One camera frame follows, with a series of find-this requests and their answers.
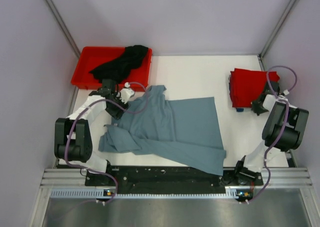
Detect blue grey t shirt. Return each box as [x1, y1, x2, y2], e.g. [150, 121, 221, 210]
[98, 85, 227, 176]

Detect aluminium frame rail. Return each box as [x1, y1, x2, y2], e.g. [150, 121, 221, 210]
[40, 167, 313, 189]

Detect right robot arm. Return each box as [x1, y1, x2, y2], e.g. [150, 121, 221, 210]
[233, 81, 309, 185]

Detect red t shirt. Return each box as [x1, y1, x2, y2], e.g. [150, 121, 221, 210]
[229, 68, 267, 108]

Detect black t shirt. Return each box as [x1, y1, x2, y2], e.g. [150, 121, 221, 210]
[89, 45, 149, 84]

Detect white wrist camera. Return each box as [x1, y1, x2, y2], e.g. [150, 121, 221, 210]
[118, 82, 135, 104]
[262, 94, 290, 112]

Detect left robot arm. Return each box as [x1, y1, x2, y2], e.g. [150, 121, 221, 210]
[54, 79, 135, 186]

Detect red plastic bin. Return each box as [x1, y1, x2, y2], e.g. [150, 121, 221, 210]
[70, 46, 153, 92]

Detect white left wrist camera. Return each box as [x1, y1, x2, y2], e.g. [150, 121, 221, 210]
[118, 82, 135, 104]

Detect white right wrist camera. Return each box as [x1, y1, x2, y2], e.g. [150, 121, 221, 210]
[262, 94, 290, 112]

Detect grey slotted cable duct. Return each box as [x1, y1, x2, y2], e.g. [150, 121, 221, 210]
[50, 188, 249, 199]

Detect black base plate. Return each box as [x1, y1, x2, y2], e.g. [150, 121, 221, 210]
[84, 164, 266, 195]

